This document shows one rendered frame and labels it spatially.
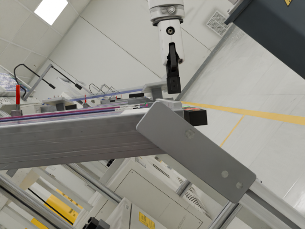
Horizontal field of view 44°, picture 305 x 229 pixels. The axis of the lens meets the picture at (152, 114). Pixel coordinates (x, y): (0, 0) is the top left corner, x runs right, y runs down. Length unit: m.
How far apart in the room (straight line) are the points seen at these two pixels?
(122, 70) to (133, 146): 8.13
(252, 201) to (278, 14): 0.89
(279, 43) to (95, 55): 7.52
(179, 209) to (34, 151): 1.59
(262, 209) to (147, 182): 1.53
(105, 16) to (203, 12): 2.23
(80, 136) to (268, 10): 0.92
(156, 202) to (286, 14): 1.20
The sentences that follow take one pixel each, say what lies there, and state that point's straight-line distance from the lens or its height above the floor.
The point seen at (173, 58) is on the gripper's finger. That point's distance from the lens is 0.87.
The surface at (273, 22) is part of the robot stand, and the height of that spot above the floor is 0.58.
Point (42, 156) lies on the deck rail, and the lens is 0.55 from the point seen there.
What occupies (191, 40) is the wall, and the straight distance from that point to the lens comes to 8.79.
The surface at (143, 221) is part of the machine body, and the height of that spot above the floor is 0.54.
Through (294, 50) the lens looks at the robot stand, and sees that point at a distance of 1.39.
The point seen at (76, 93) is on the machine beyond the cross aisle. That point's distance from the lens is 5.57.
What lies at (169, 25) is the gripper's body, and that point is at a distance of 0.88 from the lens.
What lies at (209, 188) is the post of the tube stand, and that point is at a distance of 1.54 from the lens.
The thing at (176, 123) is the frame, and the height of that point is 0.72.
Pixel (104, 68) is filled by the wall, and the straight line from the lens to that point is 8.68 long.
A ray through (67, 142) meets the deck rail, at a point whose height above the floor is 0.82.
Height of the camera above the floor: 0.78
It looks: 3 degrees down
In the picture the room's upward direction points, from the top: 53 degrees counter-clockwise
